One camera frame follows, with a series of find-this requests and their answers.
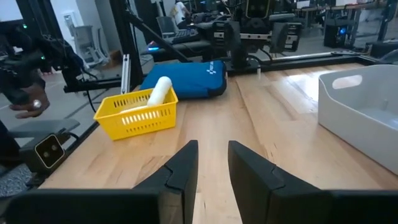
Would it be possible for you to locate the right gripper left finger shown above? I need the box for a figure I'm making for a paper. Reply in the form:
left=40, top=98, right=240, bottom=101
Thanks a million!
left=6, top=139, right=200, bottom=224

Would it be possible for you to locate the person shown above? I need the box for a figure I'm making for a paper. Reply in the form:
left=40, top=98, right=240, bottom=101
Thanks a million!
left=0, top=71, right=51, bottom=119
left=172, top=0, right=192, bottom=26

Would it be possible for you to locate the person's hand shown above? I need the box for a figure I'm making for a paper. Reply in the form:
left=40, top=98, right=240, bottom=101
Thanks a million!
left=9, top=83, right=51, bottom=119

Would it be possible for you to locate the grey plastic bin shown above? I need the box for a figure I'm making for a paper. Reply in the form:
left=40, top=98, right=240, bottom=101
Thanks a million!
left=317, top=63, right=398, bottom=175

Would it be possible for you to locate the grey office chair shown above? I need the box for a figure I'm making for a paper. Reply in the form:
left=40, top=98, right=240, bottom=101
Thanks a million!
left=72, top=24, right=110, bottom=68

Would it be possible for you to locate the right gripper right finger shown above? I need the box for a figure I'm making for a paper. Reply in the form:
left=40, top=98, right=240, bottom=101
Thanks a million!
left=228, top=140, right=398, bottom=224

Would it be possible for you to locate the blue first aid pouch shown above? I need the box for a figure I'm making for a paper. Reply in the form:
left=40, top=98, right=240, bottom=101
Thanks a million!
left=139, top=59, right=228, bottom=101

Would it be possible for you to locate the yellow plastic basket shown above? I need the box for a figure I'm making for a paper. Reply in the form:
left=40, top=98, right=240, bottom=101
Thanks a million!
left=93, top=87, right=179, bottom=142

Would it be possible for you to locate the white gauze roll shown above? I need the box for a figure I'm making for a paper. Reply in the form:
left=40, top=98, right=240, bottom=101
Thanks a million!
left=146, top=75, right=173, bottom=108
left=119, top=105, right=150, bottom=114

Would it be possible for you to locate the black keyboard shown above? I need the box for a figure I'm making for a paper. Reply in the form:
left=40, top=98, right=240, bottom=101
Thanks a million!
left=172, top=27, right=200, bottom=43

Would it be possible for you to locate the silver aluminium extrusion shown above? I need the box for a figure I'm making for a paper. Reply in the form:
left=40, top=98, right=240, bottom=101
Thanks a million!
left=120, top=53, right=131, bottom=95

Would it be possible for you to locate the black computer tower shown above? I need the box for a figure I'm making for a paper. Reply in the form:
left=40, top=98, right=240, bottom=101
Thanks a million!
left=323, top=18, right=356, bottom=49

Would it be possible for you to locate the black aluminium table frame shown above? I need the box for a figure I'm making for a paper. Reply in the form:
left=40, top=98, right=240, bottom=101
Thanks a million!
left=63, top=0, right=384, bottom=95

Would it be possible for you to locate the black table-level camera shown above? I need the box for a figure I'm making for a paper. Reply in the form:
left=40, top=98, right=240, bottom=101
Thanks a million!
left=19, top=133, right=68, bottom=175

